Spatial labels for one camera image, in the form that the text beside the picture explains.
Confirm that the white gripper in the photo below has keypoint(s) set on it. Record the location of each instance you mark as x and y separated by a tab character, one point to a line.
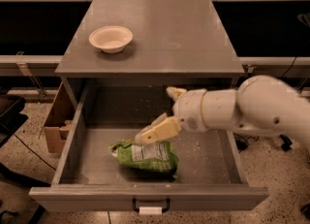
189	110

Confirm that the green rice chip bag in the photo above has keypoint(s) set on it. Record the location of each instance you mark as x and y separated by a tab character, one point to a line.
159	158

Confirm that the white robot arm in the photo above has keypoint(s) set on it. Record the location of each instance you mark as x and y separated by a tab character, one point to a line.
260	106

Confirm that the grey open top drawer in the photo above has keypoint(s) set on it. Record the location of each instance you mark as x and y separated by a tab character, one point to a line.
209	174

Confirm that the white paper bowl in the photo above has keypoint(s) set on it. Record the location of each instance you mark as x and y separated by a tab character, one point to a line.
111	39

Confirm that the cardboard box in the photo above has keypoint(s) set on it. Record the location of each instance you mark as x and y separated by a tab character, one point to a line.
58	121

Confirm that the black stand leg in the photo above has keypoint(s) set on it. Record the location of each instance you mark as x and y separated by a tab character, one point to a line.
286	145

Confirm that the black furniture left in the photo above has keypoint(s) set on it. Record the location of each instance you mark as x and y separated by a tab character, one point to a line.
11	117

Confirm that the black and white drawer handle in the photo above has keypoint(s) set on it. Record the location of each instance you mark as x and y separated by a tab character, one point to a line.
149	207

